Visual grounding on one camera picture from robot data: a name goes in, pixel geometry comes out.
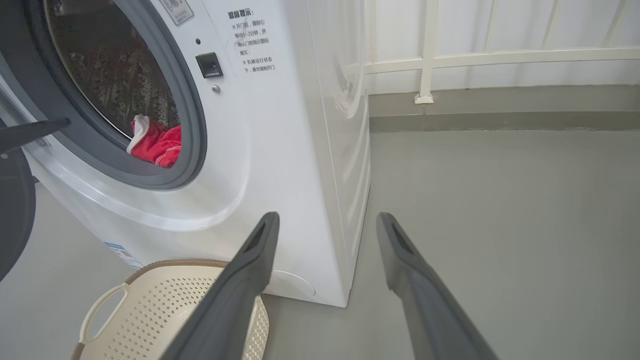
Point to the round white filter cover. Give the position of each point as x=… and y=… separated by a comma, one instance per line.
x=295, y=285

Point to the cream laundry basket brown rim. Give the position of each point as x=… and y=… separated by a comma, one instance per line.
x=150, y=310

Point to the Chinese warning text sticker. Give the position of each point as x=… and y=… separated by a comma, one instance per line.
x=252, y=40

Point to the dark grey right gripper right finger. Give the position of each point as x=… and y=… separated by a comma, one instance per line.
x=425, y=300

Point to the red garment with white trim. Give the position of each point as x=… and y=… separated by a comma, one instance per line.
x=160, y=145

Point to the black glass washer door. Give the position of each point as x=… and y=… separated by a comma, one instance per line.
x=15, y=215

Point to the grey rubber door gasket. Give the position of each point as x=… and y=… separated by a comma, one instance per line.
x=192, y=125

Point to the black door lock socket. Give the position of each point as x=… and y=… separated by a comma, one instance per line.
x=209, y=65

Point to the blue energy label sticker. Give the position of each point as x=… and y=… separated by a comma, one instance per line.
x=122, y=254

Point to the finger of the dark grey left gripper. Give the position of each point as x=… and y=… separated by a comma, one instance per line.
x=30, y=135

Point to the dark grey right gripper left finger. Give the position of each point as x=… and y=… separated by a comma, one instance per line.
x=235, y=300

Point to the white metal railing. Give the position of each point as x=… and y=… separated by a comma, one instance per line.
x=428, y=50

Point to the white front-load washing machine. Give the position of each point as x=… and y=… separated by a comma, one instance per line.
x=280, y=150

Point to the perforated steel washer drum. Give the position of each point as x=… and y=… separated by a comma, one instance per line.
x=110, y=65

